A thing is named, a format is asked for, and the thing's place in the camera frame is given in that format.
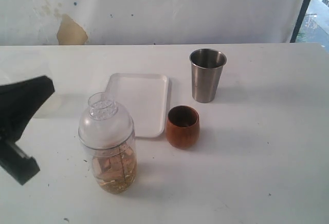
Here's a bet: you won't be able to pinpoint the dark window frame post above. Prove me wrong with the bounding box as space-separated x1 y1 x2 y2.
290 0 310 43

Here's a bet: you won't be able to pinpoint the brown wooden cup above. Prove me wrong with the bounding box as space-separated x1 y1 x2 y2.
166 105 200 150

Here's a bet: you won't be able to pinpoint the clear plastic shaker lid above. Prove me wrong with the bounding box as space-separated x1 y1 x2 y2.
78 92 135 150

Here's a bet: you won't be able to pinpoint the translucent plastic jar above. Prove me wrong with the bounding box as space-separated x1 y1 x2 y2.
33 93 63 119

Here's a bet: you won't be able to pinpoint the wooden cubes and gold coins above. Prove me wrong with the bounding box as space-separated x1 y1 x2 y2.
92 145 137 194

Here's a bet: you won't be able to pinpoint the stainless steel cup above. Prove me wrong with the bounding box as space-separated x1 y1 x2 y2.
190 48 227 103

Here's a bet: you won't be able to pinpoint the white rectangular tray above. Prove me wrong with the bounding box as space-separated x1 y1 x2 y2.
105 73 169 139

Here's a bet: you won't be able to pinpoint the clear plastic shaker body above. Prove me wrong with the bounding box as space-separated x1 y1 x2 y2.
81 133 137 194

